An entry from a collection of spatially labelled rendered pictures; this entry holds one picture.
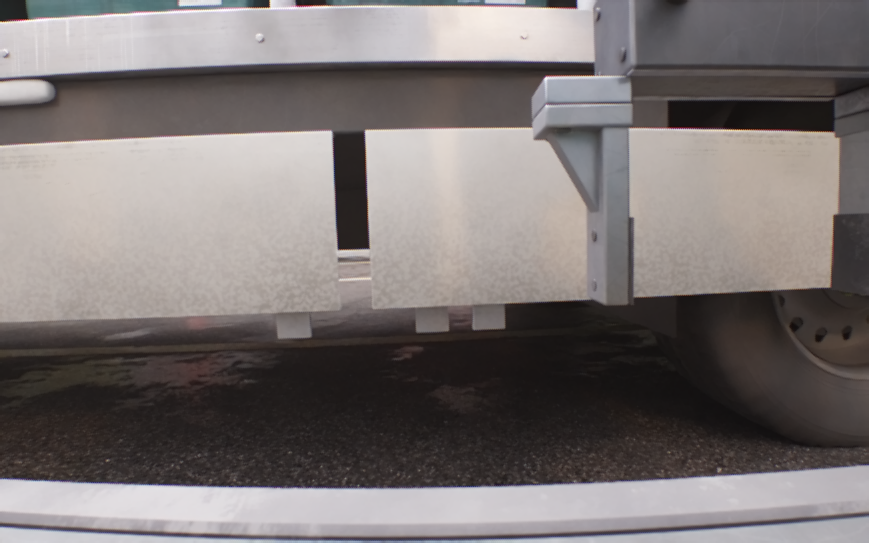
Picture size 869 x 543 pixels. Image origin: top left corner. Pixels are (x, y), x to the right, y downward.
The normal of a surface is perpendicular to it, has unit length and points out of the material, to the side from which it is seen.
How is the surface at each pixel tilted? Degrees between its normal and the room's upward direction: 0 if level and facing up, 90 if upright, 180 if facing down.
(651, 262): 90
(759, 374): 96
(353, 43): 90
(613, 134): 90
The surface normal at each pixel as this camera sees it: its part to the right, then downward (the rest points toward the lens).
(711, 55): -0.02, 0.09
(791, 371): 0.26, -0.13
